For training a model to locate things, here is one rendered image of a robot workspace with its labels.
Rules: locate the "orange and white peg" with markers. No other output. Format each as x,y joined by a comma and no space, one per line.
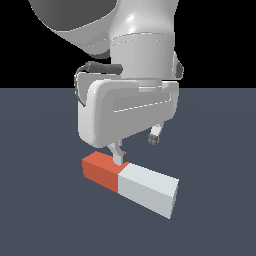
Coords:
133,181

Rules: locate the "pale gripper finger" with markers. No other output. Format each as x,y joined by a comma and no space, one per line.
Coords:
118,154
154,134

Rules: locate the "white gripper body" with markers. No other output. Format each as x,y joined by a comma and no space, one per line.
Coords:
123,110

